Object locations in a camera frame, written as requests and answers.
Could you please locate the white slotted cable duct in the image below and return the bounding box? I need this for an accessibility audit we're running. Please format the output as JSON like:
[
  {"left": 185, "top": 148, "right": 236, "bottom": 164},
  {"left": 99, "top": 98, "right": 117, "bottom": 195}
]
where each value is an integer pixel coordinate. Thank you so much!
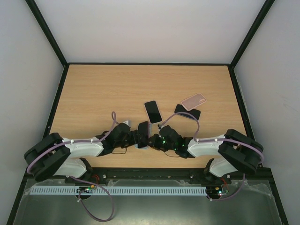
[{"left": 29, "top": 186, "right": 206, "bottom": 196}]

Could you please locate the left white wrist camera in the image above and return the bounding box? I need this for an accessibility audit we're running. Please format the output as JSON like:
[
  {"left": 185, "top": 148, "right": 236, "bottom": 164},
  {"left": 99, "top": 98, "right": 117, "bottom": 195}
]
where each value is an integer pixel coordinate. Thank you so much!
[{"left": 123, "top": 120, "right": 131, "bottom": 127}]

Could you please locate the pink translucent phone case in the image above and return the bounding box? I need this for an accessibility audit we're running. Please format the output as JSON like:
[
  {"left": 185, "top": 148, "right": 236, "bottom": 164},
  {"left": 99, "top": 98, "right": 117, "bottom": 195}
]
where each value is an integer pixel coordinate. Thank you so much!
[{"left": 181, "top": 93, "right": 207, "bottom": 111}]

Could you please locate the black metal enclosure frame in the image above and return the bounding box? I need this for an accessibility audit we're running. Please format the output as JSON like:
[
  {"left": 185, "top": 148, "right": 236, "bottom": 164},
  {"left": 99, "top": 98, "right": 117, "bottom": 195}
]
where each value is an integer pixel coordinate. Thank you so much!
[{"left": 7, "top": 0, "right": 288, "bottom": 225}]

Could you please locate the light blue phone case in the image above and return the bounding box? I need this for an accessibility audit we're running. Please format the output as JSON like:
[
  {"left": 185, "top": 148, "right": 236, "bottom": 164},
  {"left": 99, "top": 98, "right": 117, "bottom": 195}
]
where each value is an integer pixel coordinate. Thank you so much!
[{"left": 134, "top": 124, "right": 152, "bottom": 150}]

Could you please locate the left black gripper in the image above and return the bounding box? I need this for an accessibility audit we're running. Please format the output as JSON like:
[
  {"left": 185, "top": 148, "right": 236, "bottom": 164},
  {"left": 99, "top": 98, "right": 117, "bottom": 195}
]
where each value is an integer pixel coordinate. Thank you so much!
[{"left": 114, "top": 130, "right": 145, "bottom": 149}]

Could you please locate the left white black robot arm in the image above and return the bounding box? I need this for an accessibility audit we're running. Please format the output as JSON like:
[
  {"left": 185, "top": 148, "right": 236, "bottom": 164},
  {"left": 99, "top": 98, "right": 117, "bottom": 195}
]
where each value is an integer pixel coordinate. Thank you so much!
[{"left": 24, "top": 123, "right": 147, "bottom": 181}]

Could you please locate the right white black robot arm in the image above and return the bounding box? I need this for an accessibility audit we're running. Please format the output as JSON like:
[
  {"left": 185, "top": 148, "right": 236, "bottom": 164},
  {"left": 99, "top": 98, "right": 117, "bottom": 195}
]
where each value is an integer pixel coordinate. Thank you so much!
[{"left": 148, "top": 126, "right": 264, "bottom": 184}]

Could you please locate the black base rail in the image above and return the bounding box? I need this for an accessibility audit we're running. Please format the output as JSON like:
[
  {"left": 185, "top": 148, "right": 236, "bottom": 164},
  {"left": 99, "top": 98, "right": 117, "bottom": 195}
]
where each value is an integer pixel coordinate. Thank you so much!
[{"left": 79, "top": 167, "right": 231, "bottom": 185}]

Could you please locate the blue phone black screen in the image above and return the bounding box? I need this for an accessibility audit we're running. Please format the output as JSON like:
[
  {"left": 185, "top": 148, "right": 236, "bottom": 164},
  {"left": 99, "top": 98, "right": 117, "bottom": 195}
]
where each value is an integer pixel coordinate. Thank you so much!
[{"left": 174, "top": 104, "right": 201, "bottom": 120}]

